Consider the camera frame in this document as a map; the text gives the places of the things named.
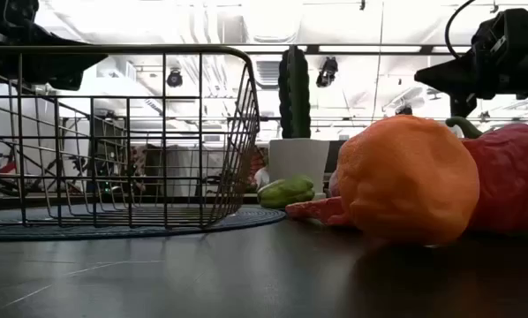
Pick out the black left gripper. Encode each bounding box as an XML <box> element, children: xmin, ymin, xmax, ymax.
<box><xmin>0</xmin><ymin>0</ymin><xmax>109</xmax><ymax>92</ymax></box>

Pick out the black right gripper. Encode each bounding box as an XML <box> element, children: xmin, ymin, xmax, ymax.
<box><xmin>414</xmin><ymin>6</ymin><xmax>528</xmax><ymax>118</ymax></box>

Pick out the round orange fruit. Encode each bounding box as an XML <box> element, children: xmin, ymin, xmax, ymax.
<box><xmin>336</xmin><ymin>114</ymin><xmax>481</xmax><ymax>246</ymax></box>

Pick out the red bell pepper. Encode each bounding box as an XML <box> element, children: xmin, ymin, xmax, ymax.
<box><xmin>444</xmin><ymin>116</ymin><xmax>528</xmax><ymax>235</ymax></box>

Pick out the long red chili pepper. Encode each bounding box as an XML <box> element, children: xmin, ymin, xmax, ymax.
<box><xmin>284</xmin><ymin>195</ymin><xmax>351</xmax><ymax>228</ymax></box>

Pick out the light green chayote squash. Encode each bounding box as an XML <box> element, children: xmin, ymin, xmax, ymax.
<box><xmin>257</xmin><ymin>174</ymin><xmax>316</xmax><ymax>210</ymax></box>

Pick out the black ceiling spotlight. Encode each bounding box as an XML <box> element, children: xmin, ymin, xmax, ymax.
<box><xmin>166</xmin><ymin>68</ymin><xmax>185</xmax><ymax>88</ymax></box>
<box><xmin>315</xmin><ymin>56</ymin><xmax>339</xmax><ymax>88</ymax></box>

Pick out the dark green cactus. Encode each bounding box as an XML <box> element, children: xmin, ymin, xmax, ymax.
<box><xmin>277</xmin><ymin>45</ymin><xmax>313</xmax><ymax>140</ymax></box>

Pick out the white hexagonal plant pot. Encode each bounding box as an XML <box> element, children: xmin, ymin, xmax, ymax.
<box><xmin>268</xmin><ymin>138</ymin><xmax>331</xmax><ymax>208</ymax></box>

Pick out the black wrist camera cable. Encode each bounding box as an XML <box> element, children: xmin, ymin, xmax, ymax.
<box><xmin>443</xmin><ymin>0</ymin><xmax>479</xmax><ymax>61</ymax></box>

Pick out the wire mesh basket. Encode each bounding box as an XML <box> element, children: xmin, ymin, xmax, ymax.
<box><xmin>0</xmin><ymin>43</ymin><xmax>262</xmax><ymax>231</ymax></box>

